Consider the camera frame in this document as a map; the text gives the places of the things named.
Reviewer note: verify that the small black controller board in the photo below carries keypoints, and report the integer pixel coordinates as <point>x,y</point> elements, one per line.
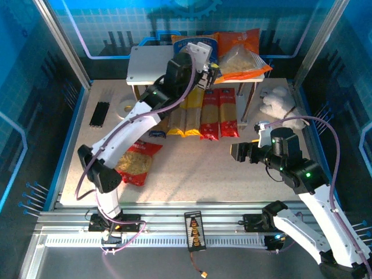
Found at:
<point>273,242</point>

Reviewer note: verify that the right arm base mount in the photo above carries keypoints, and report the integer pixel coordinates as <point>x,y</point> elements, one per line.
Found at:
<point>251,223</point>

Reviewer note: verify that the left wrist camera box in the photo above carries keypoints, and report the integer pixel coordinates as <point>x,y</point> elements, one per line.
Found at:
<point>200,53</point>

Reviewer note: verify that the yellow spaghetti bag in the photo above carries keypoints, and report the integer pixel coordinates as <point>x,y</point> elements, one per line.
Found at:
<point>193,116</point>
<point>177,125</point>

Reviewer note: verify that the red spaghetti bag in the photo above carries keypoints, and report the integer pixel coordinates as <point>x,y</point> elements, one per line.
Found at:
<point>210,116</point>
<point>228,113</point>

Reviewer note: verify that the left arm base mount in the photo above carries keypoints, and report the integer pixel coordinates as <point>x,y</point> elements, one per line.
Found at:
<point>130,222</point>

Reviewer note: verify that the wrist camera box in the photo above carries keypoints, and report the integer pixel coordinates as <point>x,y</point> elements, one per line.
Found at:
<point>200,53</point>
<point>263,135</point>

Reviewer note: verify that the blue spaghetti bag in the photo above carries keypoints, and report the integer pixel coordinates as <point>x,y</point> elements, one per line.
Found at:
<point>157,134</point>

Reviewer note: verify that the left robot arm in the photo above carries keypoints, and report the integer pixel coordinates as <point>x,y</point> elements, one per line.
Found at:
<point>122,136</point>

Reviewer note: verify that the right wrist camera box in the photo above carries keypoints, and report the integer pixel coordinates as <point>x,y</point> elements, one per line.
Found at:
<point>263,135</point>

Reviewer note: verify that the white plush toy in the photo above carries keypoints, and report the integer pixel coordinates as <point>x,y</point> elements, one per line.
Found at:
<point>276,101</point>

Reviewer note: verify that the aluminium frame post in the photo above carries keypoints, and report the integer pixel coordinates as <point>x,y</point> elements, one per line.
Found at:
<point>315,49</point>
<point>67,49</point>

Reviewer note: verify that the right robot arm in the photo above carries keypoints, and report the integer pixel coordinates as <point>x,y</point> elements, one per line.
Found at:
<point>319,212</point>

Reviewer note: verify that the aluminium frame rail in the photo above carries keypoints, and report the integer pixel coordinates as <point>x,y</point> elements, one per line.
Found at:
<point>168,212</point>

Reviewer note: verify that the orange pasta bag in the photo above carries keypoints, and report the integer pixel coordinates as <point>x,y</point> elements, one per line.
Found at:
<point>238,43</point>

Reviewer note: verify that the white two-tier shelf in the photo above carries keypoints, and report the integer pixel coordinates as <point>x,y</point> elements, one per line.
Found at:
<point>151,64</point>

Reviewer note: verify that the black ridged block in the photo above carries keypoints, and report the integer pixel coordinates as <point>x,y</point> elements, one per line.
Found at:
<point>99,114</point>

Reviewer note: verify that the black power distribution board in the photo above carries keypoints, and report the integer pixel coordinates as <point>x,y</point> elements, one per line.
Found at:
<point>195,231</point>

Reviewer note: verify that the white tape roll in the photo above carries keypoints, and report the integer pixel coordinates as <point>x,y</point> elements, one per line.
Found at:
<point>122,106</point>

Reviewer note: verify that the red macaroni bag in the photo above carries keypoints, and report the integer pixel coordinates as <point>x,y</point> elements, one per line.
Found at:
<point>139,165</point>

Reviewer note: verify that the blue orecchiette pasta bag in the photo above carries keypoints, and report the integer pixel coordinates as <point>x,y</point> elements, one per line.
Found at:
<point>180,43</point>

